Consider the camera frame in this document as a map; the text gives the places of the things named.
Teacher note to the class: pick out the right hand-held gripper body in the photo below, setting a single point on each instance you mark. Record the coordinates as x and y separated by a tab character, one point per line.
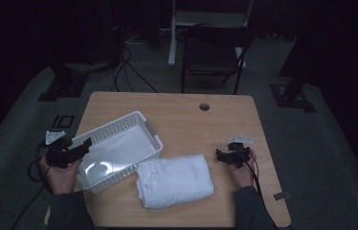
239	151

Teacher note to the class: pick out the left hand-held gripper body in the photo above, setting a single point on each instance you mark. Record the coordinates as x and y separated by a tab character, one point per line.
59	155

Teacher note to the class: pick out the white plastic basket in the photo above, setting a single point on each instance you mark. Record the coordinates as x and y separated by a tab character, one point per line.
119	152

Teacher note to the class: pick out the white towel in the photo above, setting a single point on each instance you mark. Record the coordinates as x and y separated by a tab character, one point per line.
174	181

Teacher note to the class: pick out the person's right hand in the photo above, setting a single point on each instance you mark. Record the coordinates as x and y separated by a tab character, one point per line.
243	174

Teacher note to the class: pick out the person's left hand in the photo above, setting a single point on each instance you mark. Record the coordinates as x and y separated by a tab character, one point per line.
61	178

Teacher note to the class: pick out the grey tape strip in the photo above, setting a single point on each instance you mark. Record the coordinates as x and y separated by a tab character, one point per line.
281	195

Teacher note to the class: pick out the black folding chair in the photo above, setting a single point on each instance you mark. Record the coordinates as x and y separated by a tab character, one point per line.
213	54

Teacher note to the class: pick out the black stand with base plate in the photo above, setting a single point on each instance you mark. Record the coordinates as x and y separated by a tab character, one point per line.
63	84
295	92

